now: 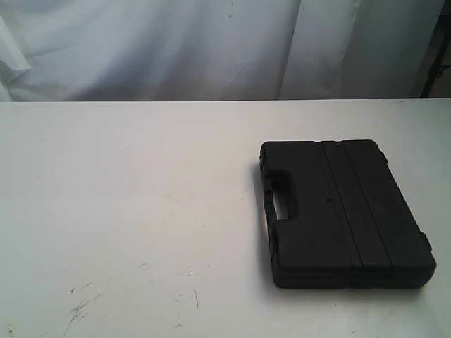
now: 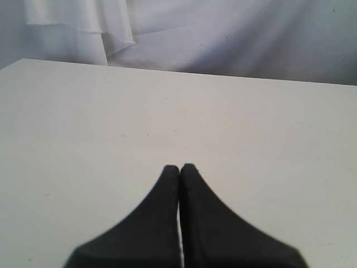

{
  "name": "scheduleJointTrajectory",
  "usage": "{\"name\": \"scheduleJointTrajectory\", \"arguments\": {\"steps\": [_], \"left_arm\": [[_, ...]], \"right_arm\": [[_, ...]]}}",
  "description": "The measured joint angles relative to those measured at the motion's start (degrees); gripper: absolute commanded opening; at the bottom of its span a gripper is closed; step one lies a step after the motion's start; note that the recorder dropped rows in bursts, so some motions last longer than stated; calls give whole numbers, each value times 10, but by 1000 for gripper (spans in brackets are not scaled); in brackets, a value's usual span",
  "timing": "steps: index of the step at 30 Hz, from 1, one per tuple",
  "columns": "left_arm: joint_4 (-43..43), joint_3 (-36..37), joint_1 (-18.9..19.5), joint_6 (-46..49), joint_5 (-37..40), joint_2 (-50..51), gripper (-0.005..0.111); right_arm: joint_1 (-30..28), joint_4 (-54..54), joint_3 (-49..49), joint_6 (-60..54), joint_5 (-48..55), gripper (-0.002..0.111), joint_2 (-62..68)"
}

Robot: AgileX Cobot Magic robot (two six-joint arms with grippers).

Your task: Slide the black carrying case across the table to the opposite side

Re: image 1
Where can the black plastic tool case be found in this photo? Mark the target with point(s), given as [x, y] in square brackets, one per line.
[337, 219]

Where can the white backdrop curtain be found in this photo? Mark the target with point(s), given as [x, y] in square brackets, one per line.
[213, 50]

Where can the black stand pole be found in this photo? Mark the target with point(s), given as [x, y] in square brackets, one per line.
[440, 43]

